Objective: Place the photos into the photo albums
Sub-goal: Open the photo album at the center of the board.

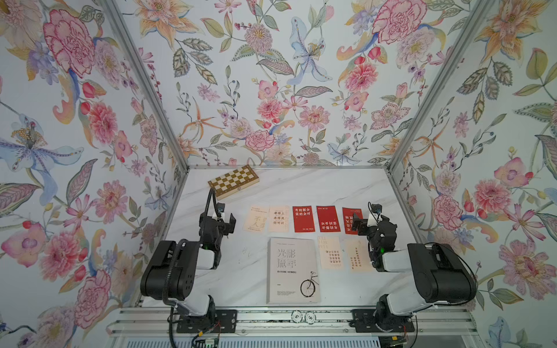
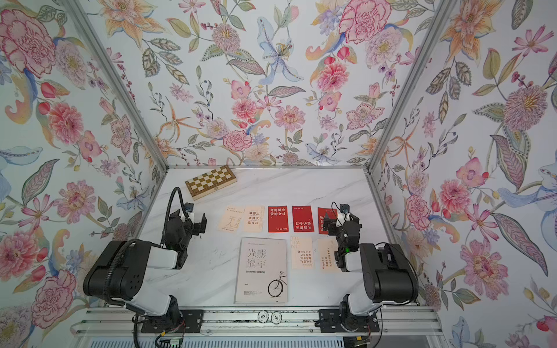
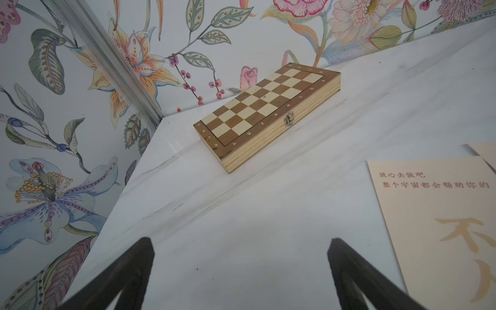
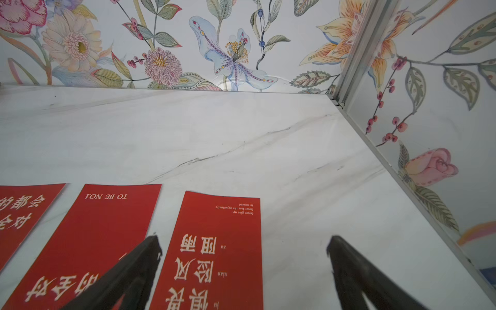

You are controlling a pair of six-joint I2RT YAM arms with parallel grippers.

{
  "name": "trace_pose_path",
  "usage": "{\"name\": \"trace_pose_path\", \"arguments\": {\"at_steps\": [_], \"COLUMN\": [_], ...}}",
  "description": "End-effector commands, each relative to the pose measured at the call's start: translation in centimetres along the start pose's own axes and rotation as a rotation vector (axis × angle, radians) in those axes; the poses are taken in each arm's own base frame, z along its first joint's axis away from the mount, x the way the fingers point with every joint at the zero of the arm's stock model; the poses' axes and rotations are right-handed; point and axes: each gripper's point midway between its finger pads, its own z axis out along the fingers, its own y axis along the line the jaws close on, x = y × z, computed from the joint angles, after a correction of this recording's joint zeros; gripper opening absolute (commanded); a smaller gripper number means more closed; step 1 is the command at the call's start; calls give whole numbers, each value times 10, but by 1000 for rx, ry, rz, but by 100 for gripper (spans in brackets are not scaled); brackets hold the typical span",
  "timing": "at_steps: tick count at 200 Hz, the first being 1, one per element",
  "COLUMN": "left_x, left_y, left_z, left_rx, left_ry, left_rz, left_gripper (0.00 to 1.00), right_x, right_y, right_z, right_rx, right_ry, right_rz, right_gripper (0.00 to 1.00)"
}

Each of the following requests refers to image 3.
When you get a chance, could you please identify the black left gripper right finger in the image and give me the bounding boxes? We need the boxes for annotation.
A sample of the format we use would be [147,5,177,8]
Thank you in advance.
[327,238,424,309]

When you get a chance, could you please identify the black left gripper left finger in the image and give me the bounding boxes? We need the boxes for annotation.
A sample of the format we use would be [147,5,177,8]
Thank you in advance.
[58,237,155,309]

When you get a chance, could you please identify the beige card gold characters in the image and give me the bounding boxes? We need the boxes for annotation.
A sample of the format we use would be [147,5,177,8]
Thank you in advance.
[368,156,495,309]

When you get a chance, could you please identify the beige card red characters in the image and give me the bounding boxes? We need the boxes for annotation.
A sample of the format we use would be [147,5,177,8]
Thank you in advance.
[468,142,496,171]

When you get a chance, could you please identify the wooden folding chess board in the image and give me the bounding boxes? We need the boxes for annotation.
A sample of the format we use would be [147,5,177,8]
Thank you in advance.
[194,63,341,173]

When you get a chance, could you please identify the aluminium corner post left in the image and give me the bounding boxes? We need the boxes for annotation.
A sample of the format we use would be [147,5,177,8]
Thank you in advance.
[52,0,163,129]

